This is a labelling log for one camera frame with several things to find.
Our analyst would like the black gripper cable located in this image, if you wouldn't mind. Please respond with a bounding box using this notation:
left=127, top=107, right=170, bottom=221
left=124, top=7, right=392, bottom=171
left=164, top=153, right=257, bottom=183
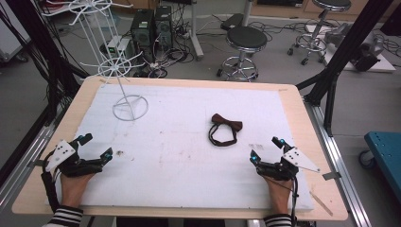
left=290, top=177, right=300, bottom=227
left=41, top=150, right=61, bottom=213

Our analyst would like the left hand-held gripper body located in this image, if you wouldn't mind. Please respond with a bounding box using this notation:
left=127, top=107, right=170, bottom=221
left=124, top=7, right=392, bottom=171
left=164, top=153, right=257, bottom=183
left=44, top=140, right=104, bottom=178

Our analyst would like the black metal frame with cables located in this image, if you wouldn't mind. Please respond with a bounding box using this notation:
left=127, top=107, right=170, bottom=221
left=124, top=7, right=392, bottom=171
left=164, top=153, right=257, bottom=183
left=0, top=0, right=83, bottom=127

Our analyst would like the dark red bow tie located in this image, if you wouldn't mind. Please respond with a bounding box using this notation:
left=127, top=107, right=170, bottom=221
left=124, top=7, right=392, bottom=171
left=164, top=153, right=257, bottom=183
left=207, top=113, right=244, bottom=148

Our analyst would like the white foam mat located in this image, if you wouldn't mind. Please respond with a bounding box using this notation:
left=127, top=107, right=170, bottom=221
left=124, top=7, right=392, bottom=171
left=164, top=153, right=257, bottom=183
left=53, top=83, right=316, bottom=212

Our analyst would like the black round stool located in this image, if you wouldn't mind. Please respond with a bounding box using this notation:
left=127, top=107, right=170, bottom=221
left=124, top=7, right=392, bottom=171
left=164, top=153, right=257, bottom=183
left=287, top=0, right=353, bottom=66
left=217, top=26, right=269, bottom=82

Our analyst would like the blue cart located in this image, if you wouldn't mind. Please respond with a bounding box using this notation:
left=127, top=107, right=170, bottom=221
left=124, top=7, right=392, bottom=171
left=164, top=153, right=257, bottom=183
left=358, top=131, right=401, bottom=202

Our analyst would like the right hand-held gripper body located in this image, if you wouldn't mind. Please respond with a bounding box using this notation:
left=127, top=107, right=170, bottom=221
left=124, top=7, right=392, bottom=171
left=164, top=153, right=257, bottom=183
left=256, top=147, right=321, bottom=182

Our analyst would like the thin wooden stick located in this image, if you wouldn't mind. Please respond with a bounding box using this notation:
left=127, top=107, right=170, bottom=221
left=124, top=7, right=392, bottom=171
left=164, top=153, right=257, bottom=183
left=309, top=190, right=334, bottom=218

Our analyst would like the white wire display rack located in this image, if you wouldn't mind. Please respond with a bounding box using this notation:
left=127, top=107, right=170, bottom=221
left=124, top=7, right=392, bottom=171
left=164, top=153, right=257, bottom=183
left=41, top=0, right=149, bottom=122

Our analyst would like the black computer tower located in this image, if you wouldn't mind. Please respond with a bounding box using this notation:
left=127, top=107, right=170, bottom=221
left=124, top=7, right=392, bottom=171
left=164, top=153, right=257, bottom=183
left=154, top=5, right=174, bottom=49
left=131, top=9, right=156, bottom=63

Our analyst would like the person's right hand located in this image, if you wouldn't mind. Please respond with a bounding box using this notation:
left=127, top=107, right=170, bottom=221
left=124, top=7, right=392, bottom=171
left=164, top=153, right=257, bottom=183
left=263, top=174, right=294, bottom=216

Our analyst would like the flat black box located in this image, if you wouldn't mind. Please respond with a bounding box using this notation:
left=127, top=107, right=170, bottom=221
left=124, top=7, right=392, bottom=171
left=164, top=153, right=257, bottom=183
left=219, top=12, right=245, bottom=32

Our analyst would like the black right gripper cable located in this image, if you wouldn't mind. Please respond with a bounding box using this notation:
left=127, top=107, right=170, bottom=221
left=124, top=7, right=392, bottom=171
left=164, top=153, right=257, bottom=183
left=290, top=177, right=300, bottom=227

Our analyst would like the aluminium rail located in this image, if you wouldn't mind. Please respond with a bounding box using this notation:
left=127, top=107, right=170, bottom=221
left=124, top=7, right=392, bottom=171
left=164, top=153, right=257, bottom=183
left=304, top=97, right=373, bottom=227
left=0, top=107, right=65, bottom=212

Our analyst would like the grey machine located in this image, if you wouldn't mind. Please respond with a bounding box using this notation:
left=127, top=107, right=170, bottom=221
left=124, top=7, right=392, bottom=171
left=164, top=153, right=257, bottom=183
left=324, top=22, right=386, bottom=73

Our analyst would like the person's left hand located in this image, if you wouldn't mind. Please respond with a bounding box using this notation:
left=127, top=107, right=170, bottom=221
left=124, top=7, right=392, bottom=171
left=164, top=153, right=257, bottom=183
left=60, top=172, right=96, bottom=209

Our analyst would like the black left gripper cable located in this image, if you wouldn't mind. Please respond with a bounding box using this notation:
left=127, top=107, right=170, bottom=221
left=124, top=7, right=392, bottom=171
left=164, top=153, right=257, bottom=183
left=41, top=150, right=61, bottom=213

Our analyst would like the white table leg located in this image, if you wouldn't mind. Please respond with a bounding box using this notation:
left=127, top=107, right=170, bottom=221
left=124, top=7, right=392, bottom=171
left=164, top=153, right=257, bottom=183
left=188, top=0, right=205, bottom=61

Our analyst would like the tangle of floor cables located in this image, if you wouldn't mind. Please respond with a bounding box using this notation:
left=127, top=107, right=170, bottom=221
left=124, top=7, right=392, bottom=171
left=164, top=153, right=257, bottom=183
left=138, top=18, right=193, bottom=79

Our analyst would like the light wooden table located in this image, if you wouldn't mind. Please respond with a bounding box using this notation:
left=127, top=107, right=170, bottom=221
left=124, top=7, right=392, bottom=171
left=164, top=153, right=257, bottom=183
left=11, top=75, right=349, bottom=221

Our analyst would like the white electronic box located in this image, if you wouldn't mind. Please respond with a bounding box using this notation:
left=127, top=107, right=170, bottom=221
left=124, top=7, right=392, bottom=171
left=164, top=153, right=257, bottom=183
left=105, top=35, right=135, bottom=64

